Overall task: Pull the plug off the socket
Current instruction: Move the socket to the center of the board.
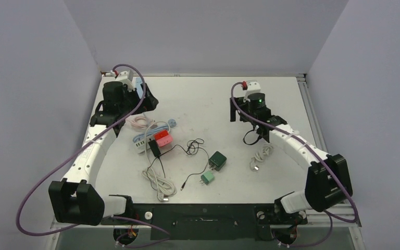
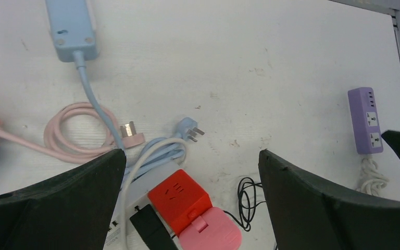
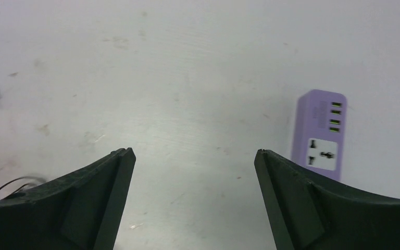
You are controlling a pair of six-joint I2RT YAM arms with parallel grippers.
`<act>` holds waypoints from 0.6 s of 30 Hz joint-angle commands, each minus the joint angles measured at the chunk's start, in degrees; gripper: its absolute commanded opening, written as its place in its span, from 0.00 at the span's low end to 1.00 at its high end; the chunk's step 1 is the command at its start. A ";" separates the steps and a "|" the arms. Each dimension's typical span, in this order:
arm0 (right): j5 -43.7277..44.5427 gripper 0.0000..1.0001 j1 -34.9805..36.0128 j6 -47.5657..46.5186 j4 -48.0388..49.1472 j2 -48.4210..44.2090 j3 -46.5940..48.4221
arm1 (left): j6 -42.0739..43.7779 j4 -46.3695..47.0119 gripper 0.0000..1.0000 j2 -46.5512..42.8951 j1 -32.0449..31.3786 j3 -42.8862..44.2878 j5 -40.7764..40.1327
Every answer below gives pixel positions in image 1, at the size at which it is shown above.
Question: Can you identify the white cord of purple strip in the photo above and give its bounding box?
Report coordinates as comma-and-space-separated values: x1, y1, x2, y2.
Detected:
248, 143, 275, 172

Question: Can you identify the dark green cube socket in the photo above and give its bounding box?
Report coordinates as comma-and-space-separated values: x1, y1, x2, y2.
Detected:
208, 151, 227, 171

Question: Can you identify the light green charger plug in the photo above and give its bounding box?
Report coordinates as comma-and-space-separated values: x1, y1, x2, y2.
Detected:
199, 171, 215, 185

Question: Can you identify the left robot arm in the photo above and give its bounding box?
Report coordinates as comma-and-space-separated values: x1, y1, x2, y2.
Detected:
48, 81, 158, 226

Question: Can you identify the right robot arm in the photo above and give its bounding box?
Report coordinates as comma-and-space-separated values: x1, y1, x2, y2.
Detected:
230, 92, 353, 223

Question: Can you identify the red pink plug adapter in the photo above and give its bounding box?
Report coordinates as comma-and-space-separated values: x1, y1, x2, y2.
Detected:
154, 130, 173, 147

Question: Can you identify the light blue power strip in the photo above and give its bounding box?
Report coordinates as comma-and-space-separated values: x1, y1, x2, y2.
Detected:
135, 77, 143, 99

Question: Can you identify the black power adapter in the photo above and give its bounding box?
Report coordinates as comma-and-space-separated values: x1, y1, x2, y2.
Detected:
148, 140, 161, 158

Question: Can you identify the white power strip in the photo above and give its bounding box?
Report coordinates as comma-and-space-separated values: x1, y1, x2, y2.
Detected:
133, 139, 149, 154

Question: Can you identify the pink cable coil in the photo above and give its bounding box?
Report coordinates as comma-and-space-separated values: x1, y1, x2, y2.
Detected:
127, 115, 156, 130

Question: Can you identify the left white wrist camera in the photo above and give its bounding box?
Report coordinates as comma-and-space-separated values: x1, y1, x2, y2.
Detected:
110, 69, 135, 89

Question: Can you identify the thin black cable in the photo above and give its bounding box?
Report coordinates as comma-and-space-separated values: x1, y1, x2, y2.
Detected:
146, 139, 211, 191

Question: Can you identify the white coiled cord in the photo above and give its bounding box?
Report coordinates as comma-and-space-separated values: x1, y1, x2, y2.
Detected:
141, 121, 178, 202

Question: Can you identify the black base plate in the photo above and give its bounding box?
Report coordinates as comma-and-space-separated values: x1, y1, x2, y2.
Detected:
101, 204, 308, 240

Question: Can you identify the aluminium table frame rail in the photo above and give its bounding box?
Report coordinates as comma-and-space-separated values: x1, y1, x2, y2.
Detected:
296, 74, 354, 218

